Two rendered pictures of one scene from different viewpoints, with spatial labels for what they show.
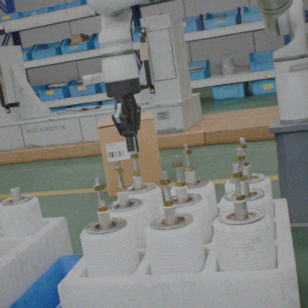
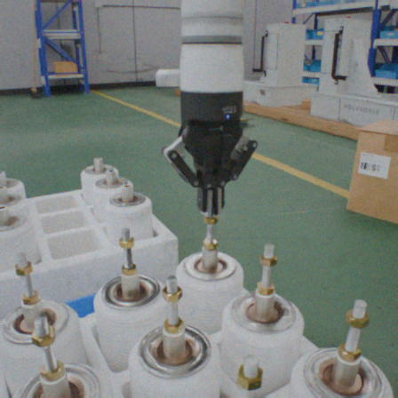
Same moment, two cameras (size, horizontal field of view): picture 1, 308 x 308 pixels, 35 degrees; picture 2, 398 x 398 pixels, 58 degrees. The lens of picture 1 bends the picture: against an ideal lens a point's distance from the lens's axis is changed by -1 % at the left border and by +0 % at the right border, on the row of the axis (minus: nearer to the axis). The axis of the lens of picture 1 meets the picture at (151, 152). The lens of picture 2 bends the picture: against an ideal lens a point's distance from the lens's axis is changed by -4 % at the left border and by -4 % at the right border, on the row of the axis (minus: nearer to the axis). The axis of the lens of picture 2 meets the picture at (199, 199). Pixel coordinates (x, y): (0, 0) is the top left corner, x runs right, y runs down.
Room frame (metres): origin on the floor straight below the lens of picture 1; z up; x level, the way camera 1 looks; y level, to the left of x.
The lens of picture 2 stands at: (0.71, -0.27, 0.53)
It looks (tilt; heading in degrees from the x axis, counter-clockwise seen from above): 22 degrees down; 44
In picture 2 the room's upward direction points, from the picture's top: straight up
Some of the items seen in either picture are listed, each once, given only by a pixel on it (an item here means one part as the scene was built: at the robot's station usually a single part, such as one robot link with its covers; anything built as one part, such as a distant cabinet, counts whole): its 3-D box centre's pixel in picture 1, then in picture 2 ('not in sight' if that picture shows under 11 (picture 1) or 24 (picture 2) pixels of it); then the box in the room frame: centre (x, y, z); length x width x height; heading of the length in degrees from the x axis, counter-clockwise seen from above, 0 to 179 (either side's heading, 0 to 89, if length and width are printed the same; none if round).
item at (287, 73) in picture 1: (293, 90); not in sight; (1.34, -0.42, 0.39); 0.09 x 0.09 x 0.17; 71
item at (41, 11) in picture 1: (44, 12); not in sight; (6.45, 1.08, 1.38); 0.50 x 0.38 x 0.11; 161
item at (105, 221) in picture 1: (104, 219); (34, 312); (0.82, 0.10, 0.26); 0.02 x 0.02 x 0.03
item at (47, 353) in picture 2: (166, 192); (48, 354); (0.79, -0.02, 0.30); 0.01 x 0.01 x 0.08; 78
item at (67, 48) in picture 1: (81, 44); not in sight; (6.29, 0.67, 0.90); 0.50 x 0.38 x 0.21; 161
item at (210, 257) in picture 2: (138, 183); (210, 258); (1.05, 0.04, 0.26); 0.02 x 0.02 x 0.03
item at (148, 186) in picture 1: (139, 188); (210, 266); (1.05, 0.04, 0.25); 0.08 x 0.08 x 0.01
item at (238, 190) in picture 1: (237, 186); not in sight; (0.76, -0.13, 0.30); 0.01 x 0.01 x 0.08; 77
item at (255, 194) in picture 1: (244, 195); not in sight; (0.87, -0.16, 0.25); 0.08 x 0.08 x 0.01
